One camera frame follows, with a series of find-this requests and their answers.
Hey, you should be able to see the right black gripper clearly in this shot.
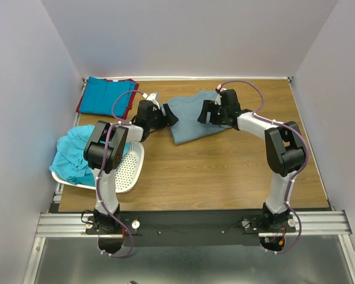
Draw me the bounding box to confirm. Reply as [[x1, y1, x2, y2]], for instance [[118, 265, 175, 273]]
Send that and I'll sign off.
[[196, 100, 227, 126]]

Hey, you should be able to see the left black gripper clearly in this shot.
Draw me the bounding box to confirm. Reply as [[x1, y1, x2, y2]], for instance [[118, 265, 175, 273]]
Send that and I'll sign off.
[[147, 104, 179, 130]]

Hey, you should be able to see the grey-blue t shirt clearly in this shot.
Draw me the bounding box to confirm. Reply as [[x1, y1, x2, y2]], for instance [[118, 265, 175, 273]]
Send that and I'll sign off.
[[166, 91, 229, 145]]

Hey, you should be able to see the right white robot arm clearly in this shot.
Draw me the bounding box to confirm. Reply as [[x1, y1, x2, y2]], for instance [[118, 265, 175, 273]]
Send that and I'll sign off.
[[198, 88, 308, 232]]

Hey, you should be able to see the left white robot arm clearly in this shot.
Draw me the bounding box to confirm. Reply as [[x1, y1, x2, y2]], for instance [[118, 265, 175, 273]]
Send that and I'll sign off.
[[83, 100, 179, 234]]

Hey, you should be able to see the folded red t shirt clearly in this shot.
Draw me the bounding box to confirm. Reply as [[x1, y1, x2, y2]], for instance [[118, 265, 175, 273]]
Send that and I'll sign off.
[[76, 78, 140, 121]]

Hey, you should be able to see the white perforated basket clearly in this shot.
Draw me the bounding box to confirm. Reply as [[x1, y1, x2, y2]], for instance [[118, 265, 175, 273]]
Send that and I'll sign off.
[[51, 143, 144, 193]]

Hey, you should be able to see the folded teal t shirt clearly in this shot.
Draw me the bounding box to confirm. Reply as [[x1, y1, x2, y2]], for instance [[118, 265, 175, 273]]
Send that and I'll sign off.
[[78, 76, 136, 117]]

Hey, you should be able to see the crumpled teal t shirt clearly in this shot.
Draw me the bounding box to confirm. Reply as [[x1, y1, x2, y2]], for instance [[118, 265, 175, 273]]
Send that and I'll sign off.
[[49, 125, 95, 186]]

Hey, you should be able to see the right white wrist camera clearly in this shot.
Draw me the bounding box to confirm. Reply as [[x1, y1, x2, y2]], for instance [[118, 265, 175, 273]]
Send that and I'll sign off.
[[215, 84, 223, 105]]

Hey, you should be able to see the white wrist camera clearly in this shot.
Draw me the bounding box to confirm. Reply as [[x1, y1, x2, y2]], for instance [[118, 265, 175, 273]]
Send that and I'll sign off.
[[215, 84, 223, 105], [142, 92, 160, 109]]

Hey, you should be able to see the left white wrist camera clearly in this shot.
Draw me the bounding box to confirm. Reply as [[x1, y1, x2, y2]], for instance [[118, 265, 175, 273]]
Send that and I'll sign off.
[[142, 92, 160, 109]]

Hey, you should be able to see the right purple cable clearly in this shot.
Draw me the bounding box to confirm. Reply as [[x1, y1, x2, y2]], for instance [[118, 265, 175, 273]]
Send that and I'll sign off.
[[217, 80, 310, 214]]

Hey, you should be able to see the purple cable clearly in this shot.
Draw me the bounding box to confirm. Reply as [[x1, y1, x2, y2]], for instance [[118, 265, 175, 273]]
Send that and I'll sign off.
[[94, 90, 147, 217], [217, 80, 310, 214]]

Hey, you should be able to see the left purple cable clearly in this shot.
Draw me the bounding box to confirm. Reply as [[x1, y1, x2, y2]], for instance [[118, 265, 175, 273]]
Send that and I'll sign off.
[[94, 90, 147, 217]]

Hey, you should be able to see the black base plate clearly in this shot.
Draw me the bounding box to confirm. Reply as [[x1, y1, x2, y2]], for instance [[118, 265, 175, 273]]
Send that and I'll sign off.
[[80, 209, 296, 251]]

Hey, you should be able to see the aluminium frame rail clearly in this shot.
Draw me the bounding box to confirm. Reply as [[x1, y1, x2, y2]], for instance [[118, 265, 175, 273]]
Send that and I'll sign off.
[[24, 209, 355, 283]]

